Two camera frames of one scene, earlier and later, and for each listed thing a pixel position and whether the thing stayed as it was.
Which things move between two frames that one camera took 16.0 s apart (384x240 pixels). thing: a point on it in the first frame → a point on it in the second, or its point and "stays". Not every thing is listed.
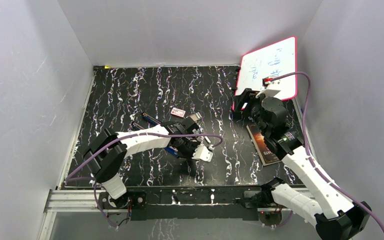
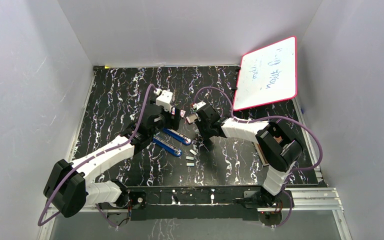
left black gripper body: [186, 149] → [165, 122]
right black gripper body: [252, 108] → [205, 127]
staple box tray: [196, 116] stays
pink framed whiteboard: [276, 60] stays
